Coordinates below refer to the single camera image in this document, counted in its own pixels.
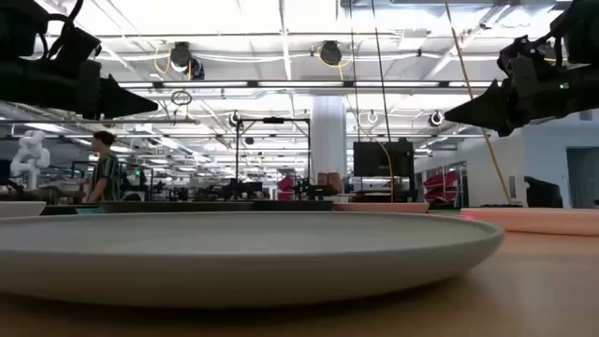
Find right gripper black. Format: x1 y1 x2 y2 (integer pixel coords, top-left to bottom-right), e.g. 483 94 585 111
443 65 599 138

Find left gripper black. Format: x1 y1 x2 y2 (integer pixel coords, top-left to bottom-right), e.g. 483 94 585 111
0 55 160 121

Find white plastic plate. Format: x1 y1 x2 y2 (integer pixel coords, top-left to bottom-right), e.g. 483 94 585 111
0 200 48 219

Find large grey plastic plate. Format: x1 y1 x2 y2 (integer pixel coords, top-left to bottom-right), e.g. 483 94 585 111
0 210 505 309

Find person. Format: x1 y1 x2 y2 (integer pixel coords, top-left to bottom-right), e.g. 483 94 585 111
82 130 123 204

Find red rack items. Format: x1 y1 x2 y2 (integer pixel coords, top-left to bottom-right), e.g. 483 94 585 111
422 169 462 203

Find black round air purifier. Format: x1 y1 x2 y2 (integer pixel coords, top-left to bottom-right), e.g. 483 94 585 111
523 175 564 209

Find white humanoid robot figure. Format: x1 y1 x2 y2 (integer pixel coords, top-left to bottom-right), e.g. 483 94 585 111
9 129 51 191

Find black monitor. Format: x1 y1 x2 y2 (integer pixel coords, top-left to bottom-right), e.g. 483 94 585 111
352 140 416 179

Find large pink plastic plate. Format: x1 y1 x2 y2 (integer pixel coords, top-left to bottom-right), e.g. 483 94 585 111
460 207 599 237

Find white round pillar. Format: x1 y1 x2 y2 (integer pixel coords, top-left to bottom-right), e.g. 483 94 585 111
311 95 348 183

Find brown cardboard boxes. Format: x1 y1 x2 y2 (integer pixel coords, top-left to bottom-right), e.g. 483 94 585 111
316 171 344 194

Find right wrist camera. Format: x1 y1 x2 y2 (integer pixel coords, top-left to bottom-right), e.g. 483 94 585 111
496 35 559 85

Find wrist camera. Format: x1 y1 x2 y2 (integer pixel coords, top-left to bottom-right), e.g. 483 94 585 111
496 35 559 85
45 25 103 71

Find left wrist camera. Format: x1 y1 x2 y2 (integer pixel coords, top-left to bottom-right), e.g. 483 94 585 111
45 25 103 71

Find black ceiling cord reel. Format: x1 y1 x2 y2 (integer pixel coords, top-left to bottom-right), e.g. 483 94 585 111
318 40 343 67
168 40 206 81

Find black hanging cable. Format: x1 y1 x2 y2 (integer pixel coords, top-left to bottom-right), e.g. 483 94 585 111
371 0 393 144
348 0 361 143

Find black table edge rail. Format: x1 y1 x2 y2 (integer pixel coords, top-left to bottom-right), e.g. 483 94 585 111
40 205 79 216

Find black metal frame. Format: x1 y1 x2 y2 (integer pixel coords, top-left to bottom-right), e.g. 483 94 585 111
235 116 313 183

